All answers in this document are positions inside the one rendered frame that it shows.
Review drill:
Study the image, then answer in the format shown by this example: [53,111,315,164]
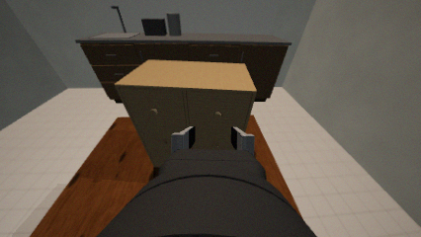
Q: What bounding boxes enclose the dark olive drawer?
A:
[148,149,171,167]
[136,124,186,150]
[193,128,235,150]
[187,91,252,129]
[120,87,187,125]

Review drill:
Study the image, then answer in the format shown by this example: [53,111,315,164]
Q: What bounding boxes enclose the tan wooden chest of drawers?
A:
[114,60,257,167]

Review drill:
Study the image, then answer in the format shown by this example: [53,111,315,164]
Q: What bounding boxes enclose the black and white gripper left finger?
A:
[171,126,196,154]

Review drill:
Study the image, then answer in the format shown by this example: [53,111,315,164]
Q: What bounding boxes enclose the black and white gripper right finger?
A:
[231,127,255,156]

